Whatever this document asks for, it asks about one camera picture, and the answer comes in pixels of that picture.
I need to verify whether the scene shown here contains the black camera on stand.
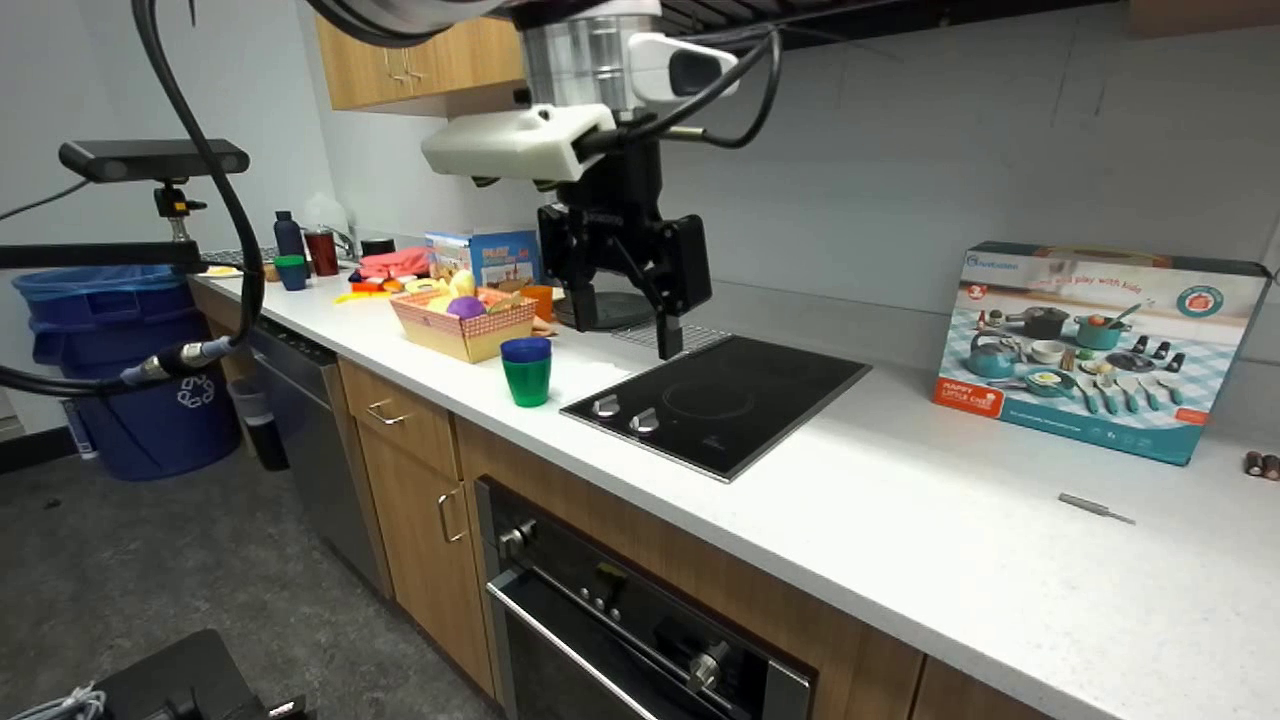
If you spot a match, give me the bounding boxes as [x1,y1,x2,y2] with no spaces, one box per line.
[57,136,253,245]

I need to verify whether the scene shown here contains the black built-in oven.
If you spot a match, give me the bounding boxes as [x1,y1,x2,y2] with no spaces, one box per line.
[477,477,818,720]

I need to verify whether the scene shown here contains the wooden lower cabinet door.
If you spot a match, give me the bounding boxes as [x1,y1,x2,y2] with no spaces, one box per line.
[357,425,503,700]

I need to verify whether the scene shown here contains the black platform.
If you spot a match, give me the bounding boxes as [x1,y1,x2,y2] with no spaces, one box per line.
[92,626,272,720]

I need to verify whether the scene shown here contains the wooden upper cabinet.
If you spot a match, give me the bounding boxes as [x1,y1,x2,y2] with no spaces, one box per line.
[316,10,534,116]

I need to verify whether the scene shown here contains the toy cookware set box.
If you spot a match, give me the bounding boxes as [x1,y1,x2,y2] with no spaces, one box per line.
[927,240,1275,470]

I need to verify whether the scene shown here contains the dark blue bottle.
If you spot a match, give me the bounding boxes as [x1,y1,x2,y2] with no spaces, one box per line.
[272,206,307,263]

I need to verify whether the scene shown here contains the blue recycling bin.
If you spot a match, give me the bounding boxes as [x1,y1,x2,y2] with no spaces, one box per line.
[13,259,247,485]

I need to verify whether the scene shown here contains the blue plastic cup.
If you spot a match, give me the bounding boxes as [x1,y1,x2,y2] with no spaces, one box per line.
[498,333,555,370]

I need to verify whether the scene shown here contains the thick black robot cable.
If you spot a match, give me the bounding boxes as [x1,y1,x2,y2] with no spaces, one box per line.
[0,0,272,401]

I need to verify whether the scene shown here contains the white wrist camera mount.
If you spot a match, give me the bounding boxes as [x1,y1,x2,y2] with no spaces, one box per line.
[422,101,620,189]

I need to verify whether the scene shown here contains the dark red cup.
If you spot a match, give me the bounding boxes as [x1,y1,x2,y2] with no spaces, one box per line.
[303,226,339,279]

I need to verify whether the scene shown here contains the stainless steel dishwasher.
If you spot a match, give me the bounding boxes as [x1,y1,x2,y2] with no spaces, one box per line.
[240,314,391,600]

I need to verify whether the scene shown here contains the blue cardboard box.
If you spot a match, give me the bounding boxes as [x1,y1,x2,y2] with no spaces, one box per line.
[425,226,544,293]

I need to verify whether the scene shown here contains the dark range hood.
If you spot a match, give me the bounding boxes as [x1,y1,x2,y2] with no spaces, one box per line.
[656,0,1126,57]

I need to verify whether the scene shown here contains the wooden drawer front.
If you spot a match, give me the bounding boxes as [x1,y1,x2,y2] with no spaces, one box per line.
[335,355,466,485]

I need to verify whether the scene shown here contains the wooden toy basket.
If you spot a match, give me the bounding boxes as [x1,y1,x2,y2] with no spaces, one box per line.
[388,283,539,369]

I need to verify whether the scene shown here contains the green plastic cup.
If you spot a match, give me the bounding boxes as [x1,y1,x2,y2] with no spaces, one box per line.
[500,353,555,412]

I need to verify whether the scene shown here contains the orange cup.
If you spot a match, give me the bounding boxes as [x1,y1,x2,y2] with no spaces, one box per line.
[516,279,562,323]

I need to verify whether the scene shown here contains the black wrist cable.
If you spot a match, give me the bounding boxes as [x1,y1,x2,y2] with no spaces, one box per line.
[612,25,785,150]

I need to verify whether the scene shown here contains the red toy item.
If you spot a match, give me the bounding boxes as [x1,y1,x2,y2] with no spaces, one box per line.
[353,245,431,287]

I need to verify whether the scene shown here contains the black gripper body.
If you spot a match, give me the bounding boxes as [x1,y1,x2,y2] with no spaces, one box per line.
[578,133,668,293]

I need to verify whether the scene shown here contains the black glass cooktop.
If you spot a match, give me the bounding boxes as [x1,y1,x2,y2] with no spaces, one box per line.
[562,333,873,485]

